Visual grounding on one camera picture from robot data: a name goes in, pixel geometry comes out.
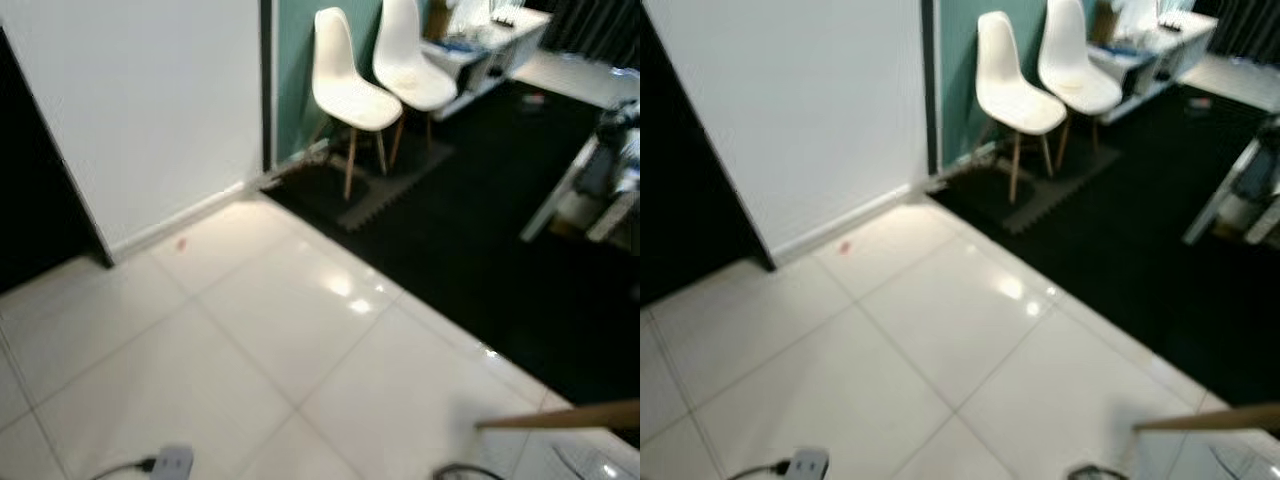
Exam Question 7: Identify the dark curtain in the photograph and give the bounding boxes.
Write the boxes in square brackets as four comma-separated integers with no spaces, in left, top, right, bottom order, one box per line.
[545,0,641,71]
[1195,0,1280,63]

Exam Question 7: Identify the grey metal rack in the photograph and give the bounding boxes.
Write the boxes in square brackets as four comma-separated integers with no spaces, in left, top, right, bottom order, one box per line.
[1182,140,1280,249]
[520,98,641,251]

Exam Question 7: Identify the wooden table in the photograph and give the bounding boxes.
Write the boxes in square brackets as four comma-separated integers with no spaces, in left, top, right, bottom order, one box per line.
[476,398,641,433]
[1135,402,1280,433]

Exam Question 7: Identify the white plastic chair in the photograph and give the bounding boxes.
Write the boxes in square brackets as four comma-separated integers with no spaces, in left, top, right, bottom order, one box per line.
[975,10,1069,204]
[310,7,404,201]
[372,0,459,151]
[1037,0,1124,156]

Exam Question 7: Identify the white cluttered desk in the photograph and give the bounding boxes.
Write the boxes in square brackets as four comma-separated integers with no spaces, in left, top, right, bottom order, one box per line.
[1088,0,1219,126]
[425,0,553,121]

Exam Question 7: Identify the black floor carpet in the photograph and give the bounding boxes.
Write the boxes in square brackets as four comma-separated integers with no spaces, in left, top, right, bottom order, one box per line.
[265,80,641,446]
[928,85,1280,406]

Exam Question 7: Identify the grey puzzle foam mat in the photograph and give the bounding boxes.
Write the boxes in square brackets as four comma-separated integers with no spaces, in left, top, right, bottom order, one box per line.
[330,140,456,233]
[1000,145,1121,236]

